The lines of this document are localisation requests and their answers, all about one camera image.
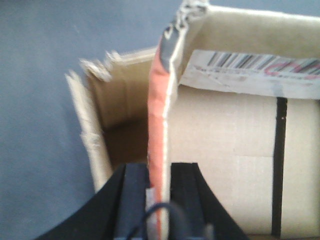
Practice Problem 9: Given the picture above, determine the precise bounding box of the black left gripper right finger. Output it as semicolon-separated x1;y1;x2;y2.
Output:
169;163;249;240

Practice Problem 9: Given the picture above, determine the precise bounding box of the red printed cardboard box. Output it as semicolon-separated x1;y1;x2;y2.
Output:
148;0;320;239

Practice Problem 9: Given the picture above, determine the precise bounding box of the plain brown cardboard box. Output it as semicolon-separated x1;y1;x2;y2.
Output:
65;47;156;191

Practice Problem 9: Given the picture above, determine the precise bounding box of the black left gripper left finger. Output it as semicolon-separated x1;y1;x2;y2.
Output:
38;163;149;240

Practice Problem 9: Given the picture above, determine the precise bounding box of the white barcode shipping label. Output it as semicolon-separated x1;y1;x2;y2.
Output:
179;49;320;100

